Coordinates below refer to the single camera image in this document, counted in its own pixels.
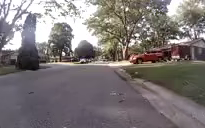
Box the building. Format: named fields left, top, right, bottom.
left=0, top=49, right=20, bottom=66

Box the green grass lawn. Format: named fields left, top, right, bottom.
left=123, top=61, right=205, bottom=110

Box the pale concrete kerb strip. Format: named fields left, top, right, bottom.
left=113, top=67, right=205, bottom=128

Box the grass verge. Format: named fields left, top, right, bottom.
left=0, top=65, right=24, bottom=78

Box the large leafy tree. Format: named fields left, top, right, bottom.
left=84, top=0, right=178, bottom=62

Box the low house with garage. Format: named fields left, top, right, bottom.
left=163, top=37, right=205, bottom=62

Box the dark round tree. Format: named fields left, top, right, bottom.
left=73, top=39, right=96, bottom=61

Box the dark conical evergreen tree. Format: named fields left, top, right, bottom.
left=15, top=13, right=41, bottom=71

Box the green leafy tree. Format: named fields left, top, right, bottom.
left=47, top=22, right=75, bottom=63

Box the grey asphalt road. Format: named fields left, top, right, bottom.
left=0, top=61, right=178, bottom=128

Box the red car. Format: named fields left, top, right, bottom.
left=128, top=50, right=165, bottom=65

